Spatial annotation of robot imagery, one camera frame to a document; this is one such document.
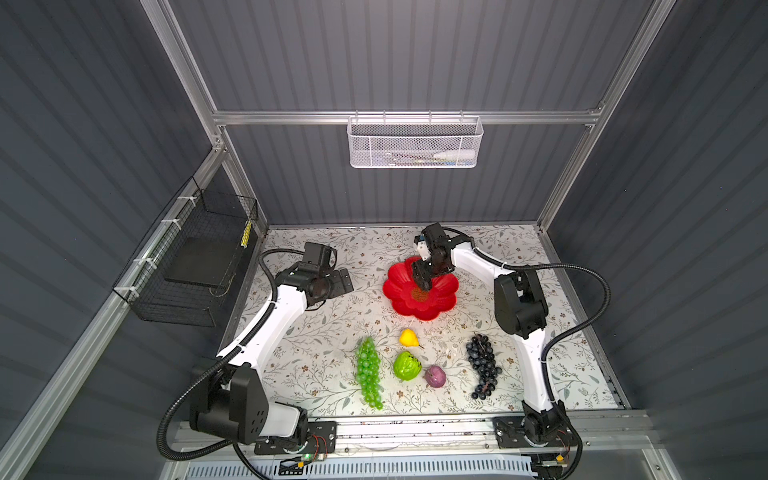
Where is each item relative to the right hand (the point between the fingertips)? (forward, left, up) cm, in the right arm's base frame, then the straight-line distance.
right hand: (424, 274), depth 103 cm
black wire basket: (-17, +61, +28) cm, 69 cm away
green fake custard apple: (-33, +7, +4) cm, 34 cm away
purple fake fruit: (-35, -1, +2) cm, 35 cm away
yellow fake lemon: (-24, +6, +1) cm, 25 cm away
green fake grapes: (-34, +17, +1) cm, 38 cm away
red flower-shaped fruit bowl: (-9, +5, -2) cm, 10 cm away
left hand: (-13, +27, +13) cm, 33 cm away
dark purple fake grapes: (-30, -14, +1) cm, 33 cm away
